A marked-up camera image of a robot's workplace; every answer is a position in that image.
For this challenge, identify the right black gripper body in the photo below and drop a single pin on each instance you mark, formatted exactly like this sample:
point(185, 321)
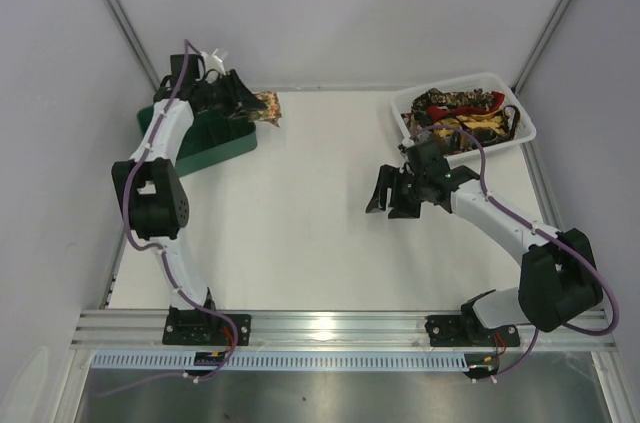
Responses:
point(403, 191)

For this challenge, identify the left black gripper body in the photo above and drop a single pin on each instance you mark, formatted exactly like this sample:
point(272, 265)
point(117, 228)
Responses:
point(232, 94)

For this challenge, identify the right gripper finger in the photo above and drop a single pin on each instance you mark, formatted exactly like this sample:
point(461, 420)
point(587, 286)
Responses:
point(385, 182)
point(405, 210)

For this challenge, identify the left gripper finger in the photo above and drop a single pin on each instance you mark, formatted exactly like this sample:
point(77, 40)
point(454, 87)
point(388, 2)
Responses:
point(242, 93)
point(251, 114)

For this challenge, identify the floral patterned tie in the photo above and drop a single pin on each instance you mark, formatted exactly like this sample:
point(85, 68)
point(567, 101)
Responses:
point(271, 113)

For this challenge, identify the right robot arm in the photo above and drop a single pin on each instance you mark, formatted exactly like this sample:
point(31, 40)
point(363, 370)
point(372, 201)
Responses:
point(557, 281)

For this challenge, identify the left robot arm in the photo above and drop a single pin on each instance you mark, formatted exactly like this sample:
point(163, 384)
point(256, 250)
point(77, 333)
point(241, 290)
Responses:
point(155, 207)

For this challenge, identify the pile of ties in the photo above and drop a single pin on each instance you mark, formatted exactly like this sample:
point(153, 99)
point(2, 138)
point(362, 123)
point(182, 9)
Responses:
point(483, 114)

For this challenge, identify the green compartment tray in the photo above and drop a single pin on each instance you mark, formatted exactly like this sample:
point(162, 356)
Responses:
point(172, 133)

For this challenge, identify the white plastic basket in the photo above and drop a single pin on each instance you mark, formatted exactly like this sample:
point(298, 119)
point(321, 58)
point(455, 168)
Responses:
point(401, 100)

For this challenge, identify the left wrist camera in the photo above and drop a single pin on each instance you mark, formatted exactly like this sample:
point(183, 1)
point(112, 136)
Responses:
point(215, 61)

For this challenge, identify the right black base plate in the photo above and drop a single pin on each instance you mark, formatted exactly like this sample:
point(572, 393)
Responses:
point(462, 330)

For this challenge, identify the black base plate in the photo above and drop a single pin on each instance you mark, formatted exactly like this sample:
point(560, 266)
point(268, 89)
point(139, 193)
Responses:
point(462, 330)
point(193, 328)

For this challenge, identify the left frame post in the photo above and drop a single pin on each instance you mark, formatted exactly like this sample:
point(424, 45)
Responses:
point(132, 40)

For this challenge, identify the frame post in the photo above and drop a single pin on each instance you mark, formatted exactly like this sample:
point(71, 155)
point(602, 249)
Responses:
point(549, 29)
point(132, 40)

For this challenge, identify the right frame post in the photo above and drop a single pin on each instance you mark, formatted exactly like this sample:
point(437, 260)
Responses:
point(549, 29)

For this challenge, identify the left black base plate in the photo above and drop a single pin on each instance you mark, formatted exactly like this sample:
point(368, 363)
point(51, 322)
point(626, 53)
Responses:
point(193, 328)

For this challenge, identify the aluminium mounting rail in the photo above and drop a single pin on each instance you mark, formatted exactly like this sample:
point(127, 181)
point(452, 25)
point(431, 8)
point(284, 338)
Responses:
point(293, 331)

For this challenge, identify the white slotted cable duct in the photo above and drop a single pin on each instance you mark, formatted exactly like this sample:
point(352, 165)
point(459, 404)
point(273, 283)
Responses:
point(280, 360)

